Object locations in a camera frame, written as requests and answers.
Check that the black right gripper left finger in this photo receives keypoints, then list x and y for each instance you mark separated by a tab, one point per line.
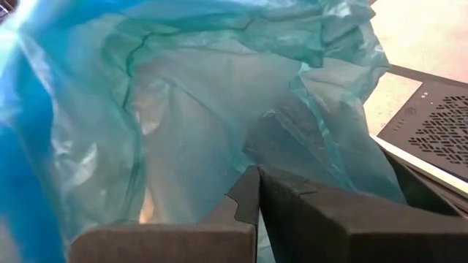
164	244

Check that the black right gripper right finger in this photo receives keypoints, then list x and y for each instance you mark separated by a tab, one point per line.
347	241

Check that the teal trash bag with trash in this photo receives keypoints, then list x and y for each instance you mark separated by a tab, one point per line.
183	109

